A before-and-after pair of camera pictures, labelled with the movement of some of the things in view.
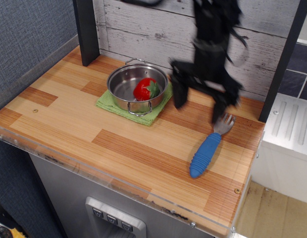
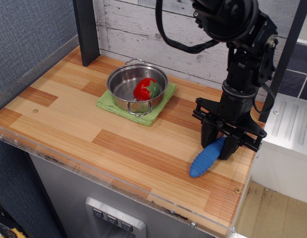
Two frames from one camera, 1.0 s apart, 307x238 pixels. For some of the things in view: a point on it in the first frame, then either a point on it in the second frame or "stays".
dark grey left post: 85,21 stays
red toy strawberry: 146,89 stays
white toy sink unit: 283,164 stays
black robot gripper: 211,37 to 232,114
